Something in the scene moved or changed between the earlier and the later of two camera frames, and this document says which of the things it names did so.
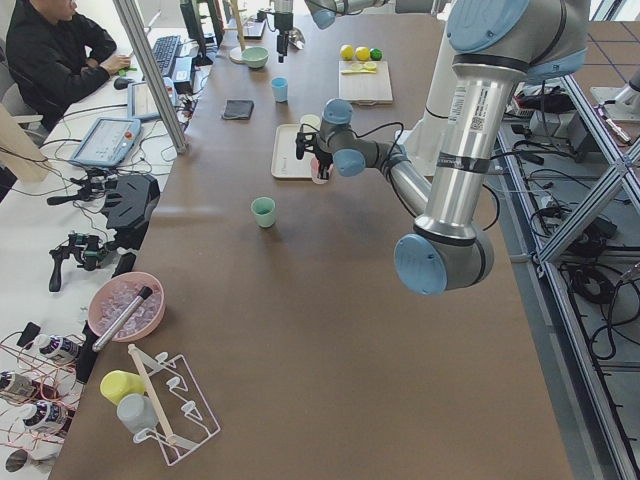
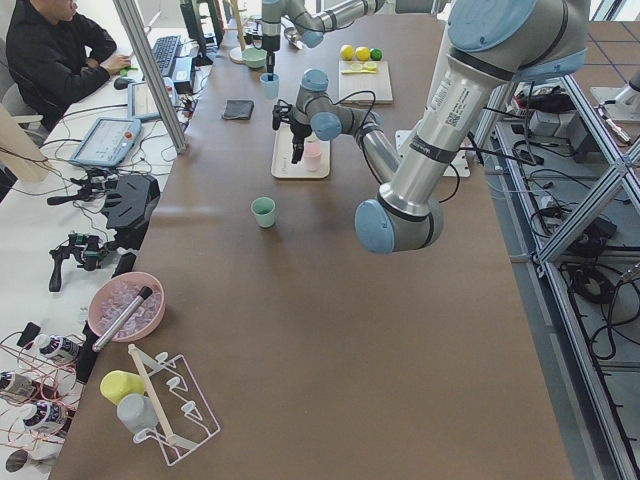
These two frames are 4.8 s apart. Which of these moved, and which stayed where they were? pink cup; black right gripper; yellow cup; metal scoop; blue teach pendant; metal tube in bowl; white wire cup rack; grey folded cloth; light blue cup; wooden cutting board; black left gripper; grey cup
Moved: light blue cup; pink cup; black left gripper; black right gripper
Stayed: grey cup; yellow cup; metal scoop; blue teach pendant; metal tube in bowl; wooden cutting board; white wire cup rack; grey folded cloth
